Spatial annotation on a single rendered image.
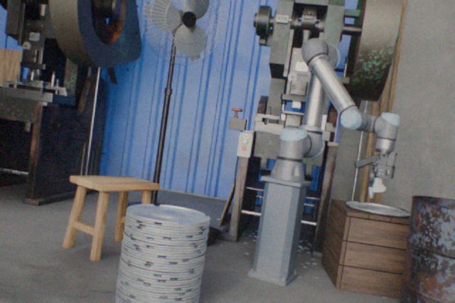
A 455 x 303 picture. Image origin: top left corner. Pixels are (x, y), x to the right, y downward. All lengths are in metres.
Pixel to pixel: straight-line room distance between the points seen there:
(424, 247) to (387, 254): 0.43
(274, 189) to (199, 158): 2.15
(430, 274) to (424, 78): 2.63
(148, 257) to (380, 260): 1.10
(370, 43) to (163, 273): 1.65
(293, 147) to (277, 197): 0.23
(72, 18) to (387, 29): 1.78
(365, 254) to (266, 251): 0.44
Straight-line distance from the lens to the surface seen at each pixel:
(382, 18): 2.63
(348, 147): 4.10
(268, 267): 2.13
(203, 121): 4.15
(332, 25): 2.89
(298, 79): 2.87
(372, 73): 2.69
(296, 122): 2.76
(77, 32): 3.02
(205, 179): 4.16
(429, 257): 1.81
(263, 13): 2.96
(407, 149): 4.17
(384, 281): 2.25
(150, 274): 1.56
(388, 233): 2.20
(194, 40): 3.20
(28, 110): 3.24
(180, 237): 1.53
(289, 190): 2.05
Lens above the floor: 0.64
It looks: 3 degrees down
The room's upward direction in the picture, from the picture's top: 8 degrees clockwise
